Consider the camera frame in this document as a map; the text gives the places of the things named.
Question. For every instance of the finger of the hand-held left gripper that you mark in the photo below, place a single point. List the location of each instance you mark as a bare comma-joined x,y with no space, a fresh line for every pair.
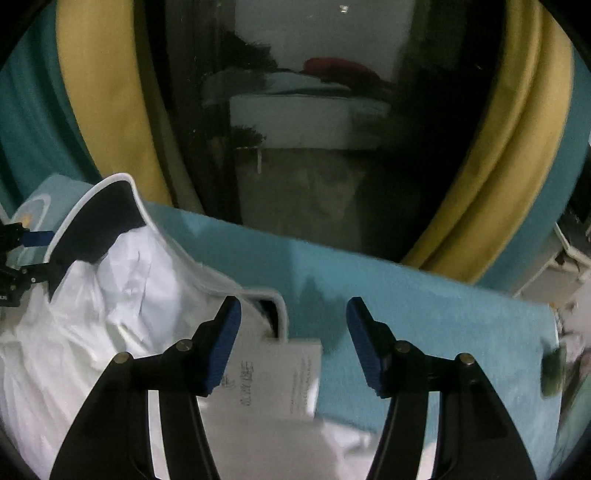
33,237
32,277

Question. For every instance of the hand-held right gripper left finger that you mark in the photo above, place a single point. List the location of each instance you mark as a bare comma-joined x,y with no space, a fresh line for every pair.
220,350

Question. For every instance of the yellow curtain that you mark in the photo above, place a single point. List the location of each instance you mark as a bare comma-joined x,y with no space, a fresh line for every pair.
512,161
106,92

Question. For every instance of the white paper tag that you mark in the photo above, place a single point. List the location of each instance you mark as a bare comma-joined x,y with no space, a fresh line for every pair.
281,378

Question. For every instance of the white garment with black collar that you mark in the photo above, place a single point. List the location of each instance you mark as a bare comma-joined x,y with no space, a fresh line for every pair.
92,323

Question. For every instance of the teal printed blanket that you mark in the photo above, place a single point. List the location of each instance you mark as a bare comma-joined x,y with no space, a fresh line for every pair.
415,314

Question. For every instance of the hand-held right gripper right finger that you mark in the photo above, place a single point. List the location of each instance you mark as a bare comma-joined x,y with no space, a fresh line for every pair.
367,350

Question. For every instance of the white frame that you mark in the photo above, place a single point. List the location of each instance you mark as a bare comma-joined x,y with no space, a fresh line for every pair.
561,258

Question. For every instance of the small green object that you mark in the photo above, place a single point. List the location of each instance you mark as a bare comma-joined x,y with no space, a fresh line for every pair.
553,371

